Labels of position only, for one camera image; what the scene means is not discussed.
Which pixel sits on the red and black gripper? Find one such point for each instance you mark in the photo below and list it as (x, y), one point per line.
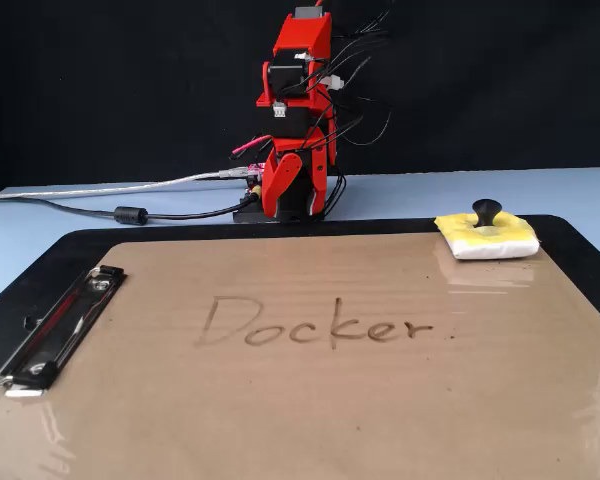
(287, 122)

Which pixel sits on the yellow sponge with black knob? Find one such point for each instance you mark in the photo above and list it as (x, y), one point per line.
(495, 245)

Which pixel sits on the motor controller circuit board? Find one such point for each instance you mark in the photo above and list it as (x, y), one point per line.
(255, 176)

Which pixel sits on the black desk mat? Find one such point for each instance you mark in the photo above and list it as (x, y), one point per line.
(230, 231)

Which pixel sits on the brown clipboard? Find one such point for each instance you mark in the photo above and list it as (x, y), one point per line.
(300, 400)

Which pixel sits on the metal clipboard clip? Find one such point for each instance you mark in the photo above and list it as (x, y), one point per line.
(55, 330)

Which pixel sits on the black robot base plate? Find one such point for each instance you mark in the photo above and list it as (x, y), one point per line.
(250, 217)

